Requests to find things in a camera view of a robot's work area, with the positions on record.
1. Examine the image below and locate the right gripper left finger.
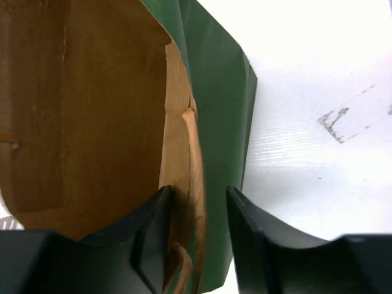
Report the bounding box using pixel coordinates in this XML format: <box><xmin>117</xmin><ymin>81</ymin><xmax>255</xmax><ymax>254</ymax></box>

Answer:
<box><xmin>1</xmin><ymin>186</ymin><xmax>172</xmax><ymax>293</ymax></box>

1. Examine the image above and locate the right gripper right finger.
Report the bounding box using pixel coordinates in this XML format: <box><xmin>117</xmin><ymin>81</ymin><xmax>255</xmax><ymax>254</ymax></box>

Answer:
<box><xmin>226</xmin><ymin>187</ymin><xmax>391</xmax><ymax>293</ymax></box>

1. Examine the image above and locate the green brown paper bag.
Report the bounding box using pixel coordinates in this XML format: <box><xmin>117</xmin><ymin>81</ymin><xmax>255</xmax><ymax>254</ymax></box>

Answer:
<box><xmin>1</xmin><ymin>1</ymin><xmax>257</xmax><ymax>293</ymax></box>

